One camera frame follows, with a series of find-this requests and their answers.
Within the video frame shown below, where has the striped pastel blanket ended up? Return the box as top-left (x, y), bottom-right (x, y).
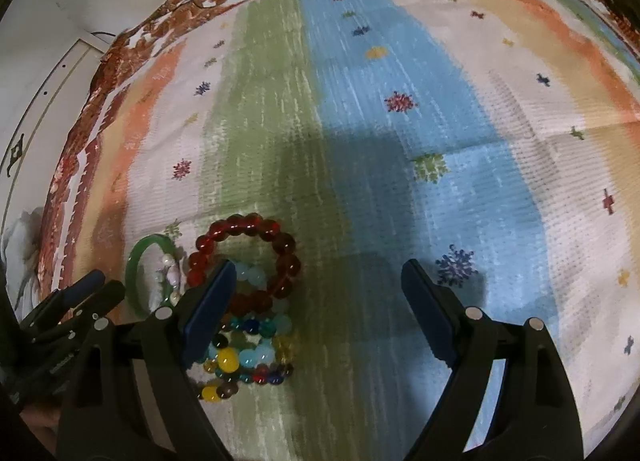
top-left (50, 0), bottom-right (640, 461)

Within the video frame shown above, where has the red bead bracelet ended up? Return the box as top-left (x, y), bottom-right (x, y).
top-left (186, 213), bottom-right (302, 317)

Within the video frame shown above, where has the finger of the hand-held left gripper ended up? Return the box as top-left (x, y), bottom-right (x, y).
top-left (54, 271), bottom-right (106, 309)
top-left (67, 281), bottom-right (126, 337)

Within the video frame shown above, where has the light blue bead bracelet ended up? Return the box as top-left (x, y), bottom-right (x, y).
top-left (207, 261), bottom-right (293, 367)

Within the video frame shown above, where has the small multicolour bead bracelet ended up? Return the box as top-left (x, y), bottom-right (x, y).
top-left (200, 311), bottom-right (296, 387)

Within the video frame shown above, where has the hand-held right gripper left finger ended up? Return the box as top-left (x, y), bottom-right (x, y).
top-left (56, 260), bottom-right (237, 461)

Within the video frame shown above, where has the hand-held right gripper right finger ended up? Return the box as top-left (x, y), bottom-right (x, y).
top-left (401, 258), bottom-right (586, 461)

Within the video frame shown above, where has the white pearl bracelet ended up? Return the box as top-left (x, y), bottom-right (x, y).
top-left (155, 253), bottom-right (183, 304)

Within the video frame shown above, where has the white bed headboard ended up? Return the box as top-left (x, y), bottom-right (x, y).
top-left (0, 36), bottom-right (108, 242)

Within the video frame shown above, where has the green jade bangle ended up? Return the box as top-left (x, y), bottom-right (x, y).
top-left (124, 236), bottom-right (186, 314)

